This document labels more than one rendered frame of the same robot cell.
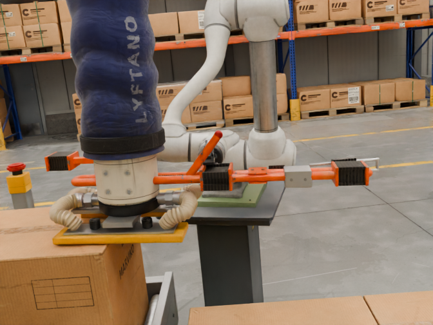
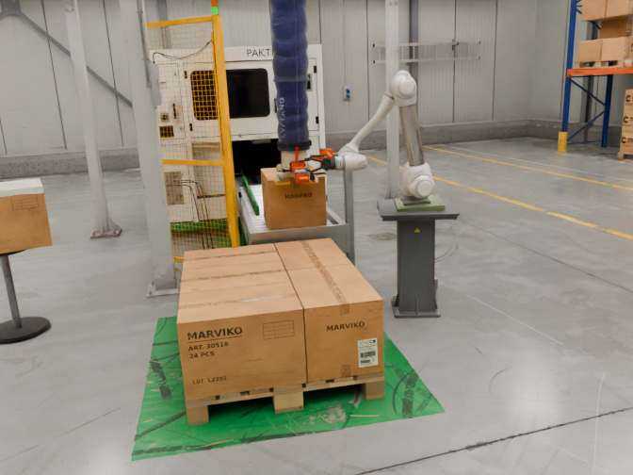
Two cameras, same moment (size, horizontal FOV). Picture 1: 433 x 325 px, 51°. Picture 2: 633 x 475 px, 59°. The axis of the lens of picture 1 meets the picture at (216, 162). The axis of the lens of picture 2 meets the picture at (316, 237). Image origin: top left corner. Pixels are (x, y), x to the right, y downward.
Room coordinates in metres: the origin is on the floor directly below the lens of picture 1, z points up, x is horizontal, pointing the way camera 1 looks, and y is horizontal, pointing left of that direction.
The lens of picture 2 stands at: (0.51, -3.52, 1.59)
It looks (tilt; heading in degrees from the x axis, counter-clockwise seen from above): 15 degrees down; 77
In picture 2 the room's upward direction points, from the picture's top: 3 degrees counter-clockwise
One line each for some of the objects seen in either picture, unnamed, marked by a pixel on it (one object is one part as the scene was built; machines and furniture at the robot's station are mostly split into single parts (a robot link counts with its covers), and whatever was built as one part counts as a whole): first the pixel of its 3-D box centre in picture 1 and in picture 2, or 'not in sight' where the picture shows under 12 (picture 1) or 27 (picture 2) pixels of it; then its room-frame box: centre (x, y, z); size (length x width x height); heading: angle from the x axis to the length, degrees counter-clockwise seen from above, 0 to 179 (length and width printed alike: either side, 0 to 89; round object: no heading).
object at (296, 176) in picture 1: (297, 176); not in sight; (1.17, -0.21, 1.06); 0.07 x 0.07 x 0.04; 84
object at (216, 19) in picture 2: not in sight; (190, 155); (0.55, 1.26, 1.05); 0.87 x 0.10 x 2.10; 140
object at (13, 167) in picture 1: (16, 169); not in sight; (1.75, 0.79, 1.02); 0.07 x 0.07 x 0.04
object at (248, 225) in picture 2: not in sight; (243, 211); (0.95, 1.41, 0.50); 2.31 x 0.05 x 0.19; 88
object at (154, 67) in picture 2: not in sight; (156, 84); (0.34, 1.01, 1.62); 0.20 x 0.05 x 0.30; 88
